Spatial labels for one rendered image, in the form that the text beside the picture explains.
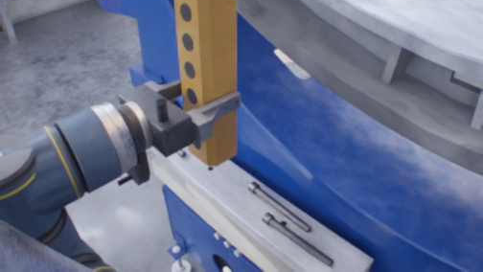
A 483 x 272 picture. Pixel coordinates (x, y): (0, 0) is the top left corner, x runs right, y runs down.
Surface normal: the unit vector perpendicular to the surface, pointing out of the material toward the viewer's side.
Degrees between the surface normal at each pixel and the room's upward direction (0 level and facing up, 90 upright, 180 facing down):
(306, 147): 15
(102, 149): 59
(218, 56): 90
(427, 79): 90
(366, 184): 5
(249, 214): 0
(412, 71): 90
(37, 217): 90
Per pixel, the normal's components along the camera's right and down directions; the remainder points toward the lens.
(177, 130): 0.69, 0.42
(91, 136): 0.41, -0.41
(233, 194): 0.00, -0.82
